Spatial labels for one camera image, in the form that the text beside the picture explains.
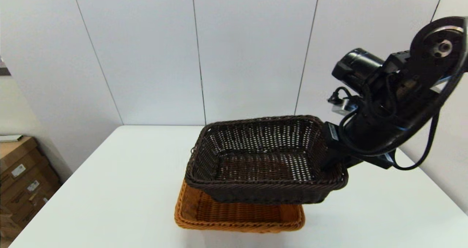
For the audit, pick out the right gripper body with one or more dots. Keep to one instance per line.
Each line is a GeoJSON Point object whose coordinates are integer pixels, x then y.
{"type": "Point", "coordinates": [369, 140]}

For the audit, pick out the dark brown wicker basket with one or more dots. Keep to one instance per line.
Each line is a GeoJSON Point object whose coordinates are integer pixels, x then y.
{"type": "Point", "coordinates": [256, 194]}

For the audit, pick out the flat white object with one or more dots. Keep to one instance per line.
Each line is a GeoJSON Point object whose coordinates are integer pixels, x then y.
{"type": "Point", "coordinates": [10, 138]}

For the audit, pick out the orange wicker basket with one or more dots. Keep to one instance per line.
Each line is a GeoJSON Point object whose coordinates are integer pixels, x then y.
{"type": "Point", "coordinates": [237, 218]}

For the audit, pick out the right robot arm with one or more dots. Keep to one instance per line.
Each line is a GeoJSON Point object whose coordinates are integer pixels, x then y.
{"type": "Point", "coordinates": [438, 47]}

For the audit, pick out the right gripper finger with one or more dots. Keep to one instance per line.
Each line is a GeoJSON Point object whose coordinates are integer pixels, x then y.
{"type": "Point", "coordinates": [353, 162]}
{"type": "Point", "coordinates": [330, 156]}

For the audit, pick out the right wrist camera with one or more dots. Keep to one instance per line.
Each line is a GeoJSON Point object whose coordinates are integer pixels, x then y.
{"type": "Point", "coordinates": [345, 107]}

